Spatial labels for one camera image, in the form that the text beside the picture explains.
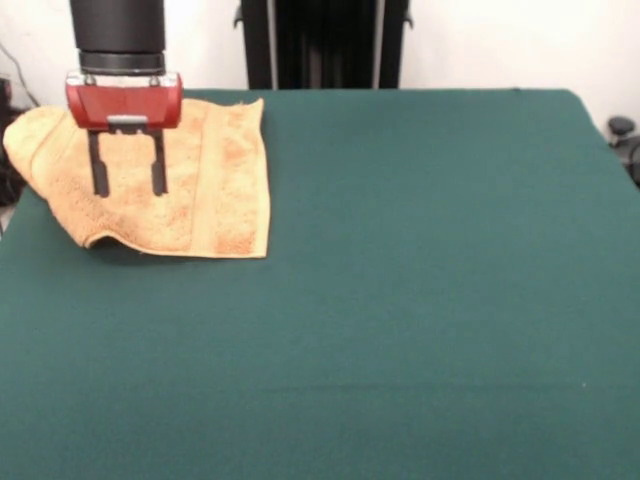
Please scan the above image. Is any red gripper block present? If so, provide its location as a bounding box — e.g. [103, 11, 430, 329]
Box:
[64, 71, 184, 197]

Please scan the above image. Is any tan terry towel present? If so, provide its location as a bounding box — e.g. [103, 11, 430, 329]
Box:
[2, 97, 273, 260]

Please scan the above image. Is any dark wheeled stand base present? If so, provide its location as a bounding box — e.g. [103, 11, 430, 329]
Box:
[607, 115, 640, 189]

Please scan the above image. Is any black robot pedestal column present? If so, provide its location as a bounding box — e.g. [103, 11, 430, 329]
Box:
[233, 0, 416, 91]

